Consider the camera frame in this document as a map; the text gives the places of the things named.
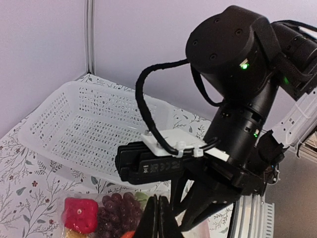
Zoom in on white perforated plastic basket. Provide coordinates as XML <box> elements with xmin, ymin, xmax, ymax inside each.
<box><xmin>19</xmin><ymin>80</ymin><xmax>174</xmax><ymax>185</ymax></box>

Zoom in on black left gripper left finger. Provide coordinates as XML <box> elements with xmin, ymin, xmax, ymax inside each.
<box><xmin>135</xmin><ymin>195</ymin><xmax>159</xmax><ymax>238</ymax></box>

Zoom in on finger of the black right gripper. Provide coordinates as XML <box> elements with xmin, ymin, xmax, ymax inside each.
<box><xmin>180</xmin><ymin>181</ymin><xmax>240</xmax><ymax>232</ymax></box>
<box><xmin>170</xmin><ymin>173</ymin><xmax>194</xmax><ymax>213</ymax></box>

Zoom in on red toy bell pepper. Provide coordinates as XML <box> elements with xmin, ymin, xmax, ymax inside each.
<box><xmin>61</xmin><ymin>197</ymin><xmax>99</xmax><ymax>235</ymax></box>

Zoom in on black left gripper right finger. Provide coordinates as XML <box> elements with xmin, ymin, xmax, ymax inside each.
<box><xmin>158</xmin><ymin>196</ymin><xmax>184</xmax><ymax>238</ymax></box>

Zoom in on clear zip top bag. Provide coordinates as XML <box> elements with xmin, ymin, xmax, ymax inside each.
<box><xmin>60</xmin><ymin>191</ymin><xmax>210</xmax><ymax>238</ymax></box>

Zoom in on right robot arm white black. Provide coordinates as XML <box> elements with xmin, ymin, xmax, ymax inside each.
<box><xmin>170</xmin><ymin>5</ymin><xmax>317</xmax><ymax>231</ymax></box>

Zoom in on aluminium front rail frame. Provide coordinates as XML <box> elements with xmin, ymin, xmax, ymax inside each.
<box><xmin>227</xmin><ymin>195</ymin><xmax>275</xmax><ymax>238</ymax></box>

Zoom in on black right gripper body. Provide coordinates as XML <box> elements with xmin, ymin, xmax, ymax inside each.
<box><xmin>178</xmin><ymin>104</ymin><xmax>285</xmax><ymax>196</ymax></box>

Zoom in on aluminium corner post right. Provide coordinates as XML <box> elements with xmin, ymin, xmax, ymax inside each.
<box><xmin>84</xmin><ymin>0</ymin><xmax>96</xmax><ymax>75</ymax></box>

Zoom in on dark red toy grapes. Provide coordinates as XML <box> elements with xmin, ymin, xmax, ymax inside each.
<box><xmin>95</xmin><ymin>192</ymin><xmax>147</xmax><ymax>238</ymax></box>

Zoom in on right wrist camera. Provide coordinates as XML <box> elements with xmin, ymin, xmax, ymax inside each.
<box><xmin>115</xmin><ymin>129</ymin><xmax>229</xmax><ymax>185</ymax></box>

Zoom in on orange toy pumpkin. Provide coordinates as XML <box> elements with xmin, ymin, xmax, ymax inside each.
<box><xmin>121</xmin><ymin>231</ymin><xmax>135</xmax><ymax>238</ymax></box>

